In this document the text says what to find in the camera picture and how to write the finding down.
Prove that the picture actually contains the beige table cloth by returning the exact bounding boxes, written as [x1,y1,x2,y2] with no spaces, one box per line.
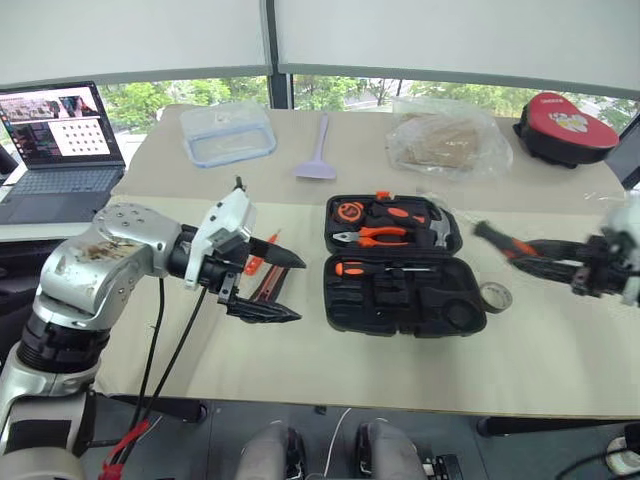
[110,102,627,217]

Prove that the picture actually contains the dark window frame post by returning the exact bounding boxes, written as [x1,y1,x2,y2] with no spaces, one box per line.
[259,0,294,111]

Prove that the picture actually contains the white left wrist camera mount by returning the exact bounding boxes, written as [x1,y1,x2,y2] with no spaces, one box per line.
[183,192,257,291]

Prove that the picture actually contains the red black heart-shaped case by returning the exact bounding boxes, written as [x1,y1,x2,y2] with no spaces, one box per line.
[512,91,621,170]

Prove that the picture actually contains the slim orange tester screwdriver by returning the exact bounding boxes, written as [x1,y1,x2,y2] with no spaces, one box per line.
[243,227,283,277]

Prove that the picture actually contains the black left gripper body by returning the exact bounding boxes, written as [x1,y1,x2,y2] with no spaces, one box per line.
[199,235,254,314]

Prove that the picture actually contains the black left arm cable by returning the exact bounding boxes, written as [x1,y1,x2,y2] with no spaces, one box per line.
[127,277,209,436]

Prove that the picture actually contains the red black utility knife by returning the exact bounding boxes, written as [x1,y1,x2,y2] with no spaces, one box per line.
[249,263,294,307]

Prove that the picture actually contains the beige cardboard sheet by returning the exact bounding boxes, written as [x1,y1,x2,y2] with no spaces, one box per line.
[92,194,640,420]

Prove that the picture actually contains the dark monitor edge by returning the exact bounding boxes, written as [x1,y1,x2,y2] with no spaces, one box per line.
[603,113,640,190]

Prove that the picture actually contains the orange handled screwdriver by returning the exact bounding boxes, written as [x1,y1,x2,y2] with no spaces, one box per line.
[333,259,437,278]

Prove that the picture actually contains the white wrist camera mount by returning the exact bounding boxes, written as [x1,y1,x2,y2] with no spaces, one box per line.
[602,192,640,307]
[183,192,257,291]

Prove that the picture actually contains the claw hammer orange black handle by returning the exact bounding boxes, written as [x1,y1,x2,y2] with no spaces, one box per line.
[369,199,457,250]

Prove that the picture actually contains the clear container blue rim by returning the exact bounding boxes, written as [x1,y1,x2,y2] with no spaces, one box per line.
[178,101,278,170]

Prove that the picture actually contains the white roller blind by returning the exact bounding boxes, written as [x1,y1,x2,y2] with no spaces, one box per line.
[0,0,274,87]
[276,0,640,100]

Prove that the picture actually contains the grey tape roll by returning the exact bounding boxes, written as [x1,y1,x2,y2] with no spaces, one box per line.
[478,281,514,315]

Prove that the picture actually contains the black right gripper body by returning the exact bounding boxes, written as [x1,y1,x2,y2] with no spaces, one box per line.
[572,233,626,300]

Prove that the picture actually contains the thin white cable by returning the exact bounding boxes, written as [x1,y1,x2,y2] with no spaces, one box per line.
[323,407,353,477]

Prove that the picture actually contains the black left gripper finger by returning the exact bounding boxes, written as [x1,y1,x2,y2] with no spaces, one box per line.
[248,236,307,271]
[224,294,304,325]

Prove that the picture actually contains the orange black tape measure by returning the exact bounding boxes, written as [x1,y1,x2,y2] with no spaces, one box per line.
[331,199,370,224]

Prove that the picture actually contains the open grey laptop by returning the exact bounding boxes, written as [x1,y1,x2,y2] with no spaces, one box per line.
[0,80,127,225]

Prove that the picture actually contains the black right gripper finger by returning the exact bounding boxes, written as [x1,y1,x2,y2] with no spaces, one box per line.
[529,239,594,260]
[509,253,584,282]

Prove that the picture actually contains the grey rounded robot leg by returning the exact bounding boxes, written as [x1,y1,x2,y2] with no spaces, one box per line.
[234,419,307,480]
[354,418,427,480]

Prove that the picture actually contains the red cable ties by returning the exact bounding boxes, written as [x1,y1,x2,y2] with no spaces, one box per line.
[98,419,151,480]

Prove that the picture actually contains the purple plastic spatula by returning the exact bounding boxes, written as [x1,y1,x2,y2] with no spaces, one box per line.
[292,112,338,181]

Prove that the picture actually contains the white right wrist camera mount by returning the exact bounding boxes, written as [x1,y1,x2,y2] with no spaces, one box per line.
[602,192,640,307]

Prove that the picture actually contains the orange handled pliers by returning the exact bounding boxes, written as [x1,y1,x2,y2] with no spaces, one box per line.
[331,225,409,250]

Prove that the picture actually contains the clear bag brown contents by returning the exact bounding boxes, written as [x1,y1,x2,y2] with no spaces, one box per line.
[385,97,514,182]

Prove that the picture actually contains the black plastic tool case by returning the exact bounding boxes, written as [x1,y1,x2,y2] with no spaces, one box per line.
[323,191,489,339]

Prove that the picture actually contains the black orange handled tool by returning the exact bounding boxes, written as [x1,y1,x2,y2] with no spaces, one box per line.
[472,219,541,261]

